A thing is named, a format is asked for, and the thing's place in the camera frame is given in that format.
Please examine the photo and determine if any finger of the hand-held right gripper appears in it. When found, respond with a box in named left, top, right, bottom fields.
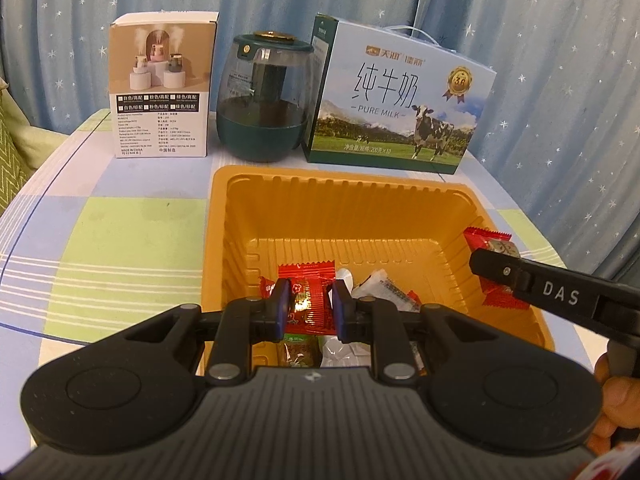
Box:
left=469, top=247, right=524, bottom=302

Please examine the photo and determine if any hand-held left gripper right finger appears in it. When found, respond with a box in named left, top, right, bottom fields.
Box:
left=333, top=280, right=502, bottom=385

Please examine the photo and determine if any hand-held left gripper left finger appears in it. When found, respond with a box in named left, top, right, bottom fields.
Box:
left=119, top=279, right=293, bottom=385

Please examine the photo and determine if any red yellow-print candy packet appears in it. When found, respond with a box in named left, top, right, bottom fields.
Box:
left=277, top=259, right=337, bottom=335

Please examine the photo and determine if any red snack packet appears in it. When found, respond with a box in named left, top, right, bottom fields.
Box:
left=462, top=226, right=524, bottom=307

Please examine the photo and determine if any orange plastic tray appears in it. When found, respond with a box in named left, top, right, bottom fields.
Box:
left=200, top=164, right=557, bottom=379

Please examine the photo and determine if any person's right hand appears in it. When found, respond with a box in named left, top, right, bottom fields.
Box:
left=586, top=352, right=640, bottom=454

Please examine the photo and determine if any white candy packet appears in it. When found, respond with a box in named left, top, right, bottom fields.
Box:
left=350, top=269, right=396, bottom=306

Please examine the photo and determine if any white crinkled snack packet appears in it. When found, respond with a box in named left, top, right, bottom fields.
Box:
left=319, top=334, right=374, bottom=369

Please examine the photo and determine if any green label snack packet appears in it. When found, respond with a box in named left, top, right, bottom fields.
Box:
left=284, top=335, right=321, bottom=369

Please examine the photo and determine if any white barcode snack packet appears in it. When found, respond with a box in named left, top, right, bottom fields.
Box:
left=380, top=282, right=424, bottom=314

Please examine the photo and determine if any colourful snack packet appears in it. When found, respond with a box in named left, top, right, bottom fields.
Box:
left=409, top=341, right=427, bottom=376

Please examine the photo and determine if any red white cloth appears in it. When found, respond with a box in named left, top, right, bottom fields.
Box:
left=574, top=442, right=640, bottom=480

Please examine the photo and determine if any checked tablecloth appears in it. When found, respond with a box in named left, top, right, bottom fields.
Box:
left=0, top=107, right=569, bottom=463

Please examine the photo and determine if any dark green humidifier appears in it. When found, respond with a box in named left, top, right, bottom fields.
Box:
left=215, top=30, right=316, bottom=164

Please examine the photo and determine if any blue milk carton box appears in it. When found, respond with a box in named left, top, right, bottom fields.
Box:
left=300, top=14, right=498, bottom=176

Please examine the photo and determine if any white humidifier box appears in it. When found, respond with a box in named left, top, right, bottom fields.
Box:
left=109, top=10, right=221, bottom=160

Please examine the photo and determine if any blue starred curtain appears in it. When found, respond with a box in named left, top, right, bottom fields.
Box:
left=0, top=0, right=640, bottom=307

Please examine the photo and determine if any light green sheet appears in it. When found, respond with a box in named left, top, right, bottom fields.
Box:
left=0, top=77, right=77, bottom=222

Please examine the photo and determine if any green zigzag pillow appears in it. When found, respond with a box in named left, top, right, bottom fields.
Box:
left=0, top=105, right=34, bottom=207

